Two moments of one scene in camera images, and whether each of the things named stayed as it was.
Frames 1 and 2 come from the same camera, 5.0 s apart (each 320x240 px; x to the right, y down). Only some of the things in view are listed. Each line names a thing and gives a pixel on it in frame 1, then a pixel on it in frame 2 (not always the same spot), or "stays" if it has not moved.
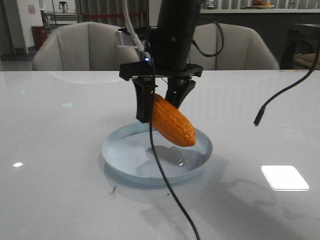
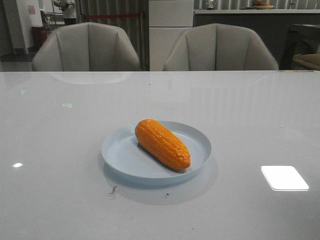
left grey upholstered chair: x=82 y=46 stays
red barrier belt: x=113 y=15 stays
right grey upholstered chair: x=217 y=46 stays
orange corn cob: x=169 y=122 -> x=163 y=143
